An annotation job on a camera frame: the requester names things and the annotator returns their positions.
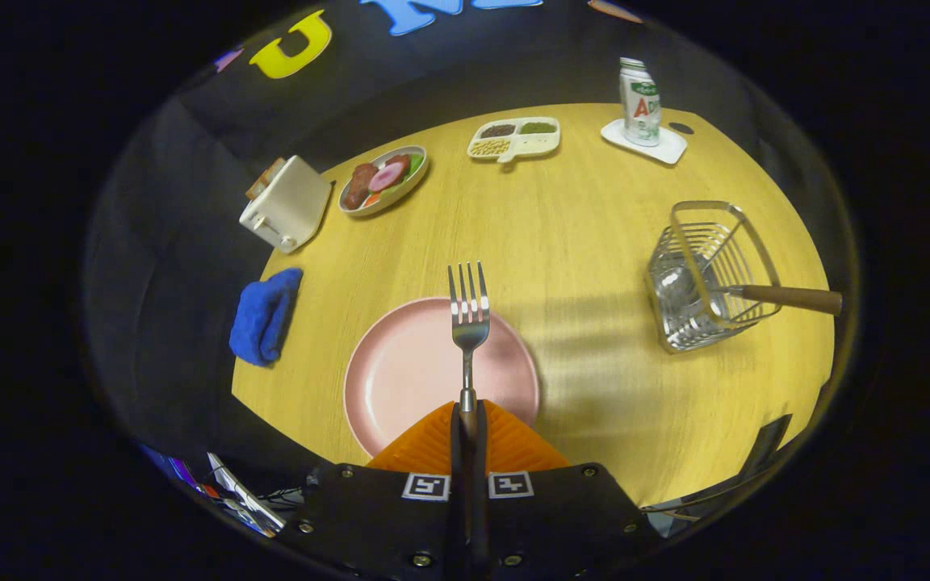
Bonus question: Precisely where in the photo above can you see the white bottle with green cap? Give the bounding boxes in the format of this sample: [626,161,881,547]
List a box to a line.
[619,57,663,148]

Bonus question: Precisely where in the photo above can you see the white square coaster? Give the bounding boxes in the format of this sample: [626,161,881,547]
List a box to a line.
[601,119,689,165]

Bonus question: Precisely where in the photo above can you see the black bracket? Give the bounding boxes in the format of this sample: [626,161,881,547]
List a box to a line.
[744,414,793,485]

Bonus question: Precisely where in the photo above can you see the wooden handled metal spoon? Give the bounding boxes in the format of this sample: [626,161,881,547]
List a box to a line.
[659,266,844,320]

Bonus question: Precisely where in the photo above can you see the brown sausage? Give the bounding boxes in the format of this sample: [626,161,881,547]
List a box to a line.
[343,163,379,211]

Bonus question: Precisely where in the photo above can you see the cream toaster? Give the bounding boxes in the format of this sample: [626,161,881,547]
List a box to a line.
[239,155,333,254]

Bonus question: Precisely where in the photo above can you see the beige food bowl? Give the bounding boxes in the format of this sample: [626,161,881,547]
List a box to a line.
[338,145,429,217]

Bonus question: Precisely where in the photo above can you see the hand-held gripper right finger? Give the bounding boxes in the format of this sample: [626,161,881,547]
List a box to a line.
[473,399,660,581]

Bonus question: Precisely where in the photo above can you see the metal fork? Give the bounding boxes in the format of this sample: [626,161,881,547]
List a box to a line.
[446,261,492,453]

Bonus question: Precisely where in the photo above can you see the pink ham slice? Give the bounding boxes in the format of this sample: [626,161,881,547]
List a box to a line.
[368,164,408,193]

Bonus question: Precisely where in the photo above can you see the blue folded cloth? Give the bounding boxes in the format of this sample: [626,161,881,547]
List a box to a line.
[228,268,304,368]

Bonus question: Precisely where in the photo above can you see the metal wire basket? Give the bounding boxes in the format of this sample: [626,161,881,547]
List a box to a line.
[645,200,783,354]

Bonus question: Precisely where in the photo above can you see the cream divided tray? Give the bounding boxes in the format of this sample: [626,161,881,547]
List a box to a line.
[467,117,561,165]

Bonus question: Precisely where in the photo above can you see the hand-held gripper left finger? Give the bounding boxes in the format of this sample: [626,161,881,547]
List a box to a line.
[278,401,470,581]

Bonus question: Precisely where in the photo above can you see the pink plate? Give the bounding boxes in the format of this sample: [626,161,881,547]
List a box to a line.
[343,297,541,458]

